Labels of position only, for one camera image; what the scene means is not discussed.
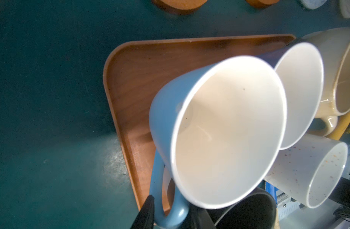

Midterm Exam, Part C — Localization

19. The brown wooden tray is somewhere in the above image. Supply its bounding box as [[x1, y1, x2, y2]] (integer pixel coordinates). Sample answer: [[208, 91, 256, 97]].
[[103, 34, 295, 208]]

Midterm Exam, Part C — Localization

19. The light blue mug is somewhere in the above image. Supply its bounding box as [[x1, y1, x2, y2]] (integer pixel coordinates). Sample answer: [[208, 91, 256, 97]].
[[149, 55, 287, 229]]

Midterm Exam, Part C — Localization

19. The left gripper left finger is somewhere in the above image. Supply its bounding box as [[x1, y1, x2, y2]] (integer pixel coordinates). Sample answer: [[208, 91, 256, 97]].
[[130, 195, 155, 229]]

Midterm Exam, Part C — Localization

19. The black mug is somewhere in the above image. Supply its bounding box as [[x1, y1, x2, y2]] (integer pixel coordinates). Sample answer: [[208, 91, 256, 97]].
[[208, 188, 277, 229]]

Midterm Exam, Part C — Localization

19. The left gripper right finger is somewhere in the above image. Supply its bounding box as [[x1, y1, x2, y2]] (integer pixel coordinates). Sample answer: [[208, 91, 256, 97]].
[[179, 205, 216, 229]]

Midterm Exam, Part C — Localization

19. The purple mug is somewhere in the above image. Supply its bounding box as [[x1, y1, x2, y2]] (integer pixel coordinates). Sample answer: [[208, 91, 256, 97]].
[[259, 42, 324, 150]]

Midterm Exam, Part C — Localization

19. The wooden coaster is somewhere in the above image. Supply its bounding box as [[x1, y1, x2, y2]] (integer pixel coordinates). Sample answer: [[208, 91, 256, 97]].
[[246, 0, 279, 9], [151, 0, 207, 15]]

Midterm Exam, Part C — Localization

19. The yellow toy shovel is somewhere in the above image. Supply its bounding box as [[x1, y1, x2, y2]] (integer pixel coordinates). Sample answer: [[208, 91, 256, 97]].
[[327, 111, 350, 140]]

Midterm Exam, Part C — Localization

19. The white speckled mug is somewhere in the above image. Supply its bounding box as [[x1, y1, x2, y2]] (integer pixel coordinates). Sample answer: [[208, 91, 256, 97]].
[[265, 134, 348, 209]]

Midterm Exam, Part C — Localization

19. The beige glazed mug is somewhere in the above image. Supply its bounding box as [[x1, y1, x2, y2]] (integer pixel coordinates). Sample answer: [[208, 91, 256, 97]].
[[300, 27, 350, 136]]

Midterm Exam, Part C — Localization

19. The grey woven coaster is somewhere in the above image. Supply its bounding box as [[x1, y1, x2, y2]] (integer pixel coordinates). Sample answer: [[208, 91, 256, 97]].
[[299, 0, 327, 10]]

